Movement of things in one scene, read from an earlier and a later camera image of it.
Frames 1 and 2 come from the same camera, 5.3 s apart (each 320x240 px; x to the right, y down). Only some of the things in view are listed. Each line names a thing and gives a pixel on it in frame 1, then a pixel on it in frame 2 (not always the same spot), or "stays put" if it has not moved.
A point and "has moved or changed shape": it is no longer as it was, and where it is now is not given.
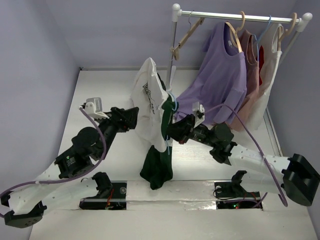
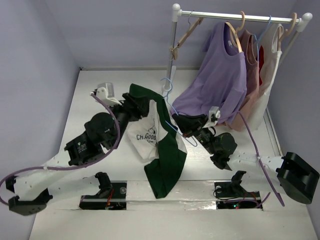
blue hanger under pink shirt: [258, 41] stays put
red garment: [261, 57] stays put
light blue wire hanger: [173, 110] -> [176, 111]
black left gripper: [126, 119] -> [137, 108]
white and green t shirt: [156, 105] has moved or changed shape
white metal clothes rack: [177, 14] stays put
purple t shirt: [222, 80] stays put
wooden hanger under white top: [282, 36] stays put
